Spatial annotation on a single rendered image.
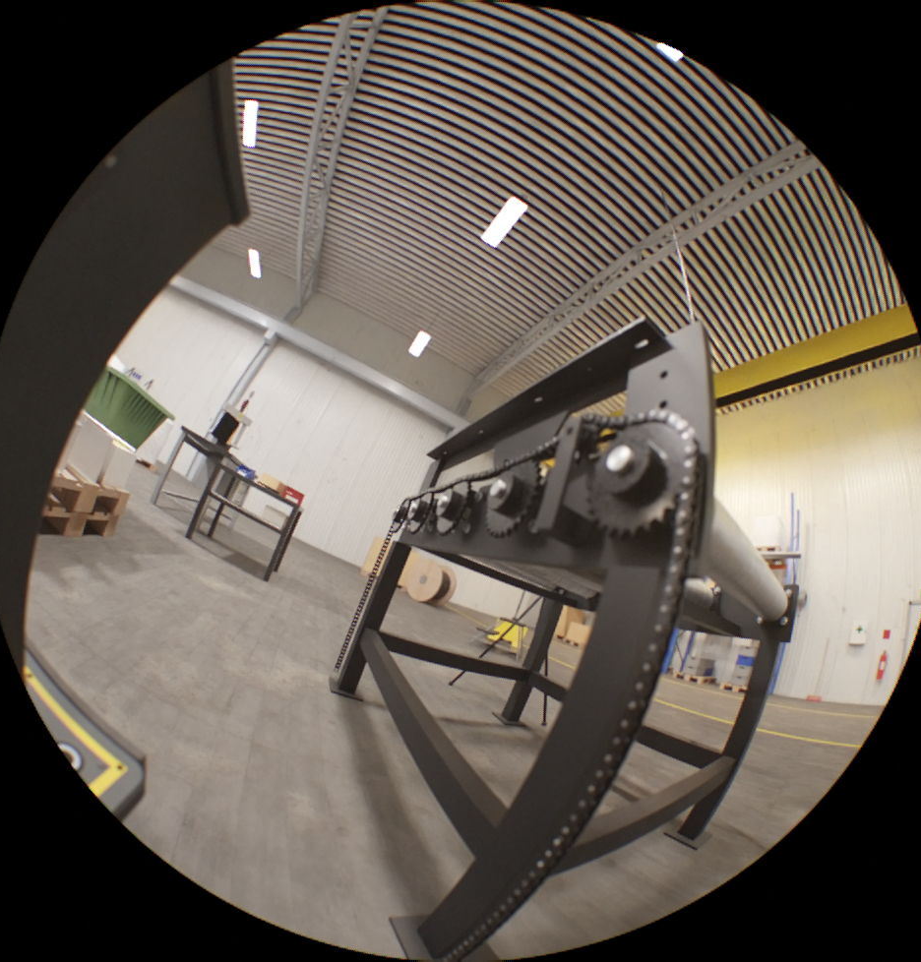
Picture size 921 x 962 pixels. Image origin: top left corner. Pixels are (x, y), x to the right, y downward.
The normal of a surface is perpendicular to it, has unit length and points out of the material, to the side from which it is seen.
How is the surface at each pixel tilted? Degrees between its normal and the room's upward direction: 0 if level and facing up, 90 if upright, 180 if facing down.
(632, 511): 90
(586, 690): 90
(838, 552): 90
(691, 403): 90
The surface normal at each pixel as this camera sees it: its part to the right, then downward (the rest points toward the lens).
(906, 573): -0.84, -0.44
